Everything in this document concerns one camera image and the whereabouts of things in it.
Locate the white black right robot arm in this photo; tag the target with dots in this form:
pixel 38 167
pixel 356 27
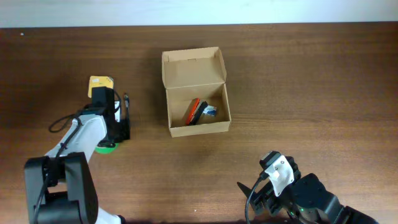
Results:
pixel 308 201

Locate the black pen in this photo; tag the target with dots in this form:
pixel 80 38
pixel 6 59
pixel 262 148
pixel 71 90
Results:
pixel 127 103

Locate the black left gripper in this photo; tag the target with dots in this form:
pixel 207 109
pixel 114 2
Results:
pixel 123 130

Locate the green tape roll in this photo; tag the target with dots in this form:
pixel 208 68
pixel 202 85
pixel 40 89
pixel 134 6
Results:
pixel 105 150

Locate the brown cardboard box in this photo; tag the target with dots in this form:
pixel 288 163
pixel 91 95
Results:
pixel 195 74

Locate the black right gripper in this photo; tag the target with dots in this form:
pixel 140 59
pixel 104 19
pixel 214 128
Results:
pixel 261 199

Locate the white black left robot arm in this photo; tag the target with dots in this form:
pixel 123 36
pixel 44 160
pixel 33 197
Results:
pixel 59 186

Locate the red black stapler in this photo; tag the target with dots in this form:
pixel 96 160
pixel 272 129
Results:
pixel 196 112

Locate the small blue white box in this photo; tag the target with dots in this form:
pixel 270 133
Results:
pixel 210 111

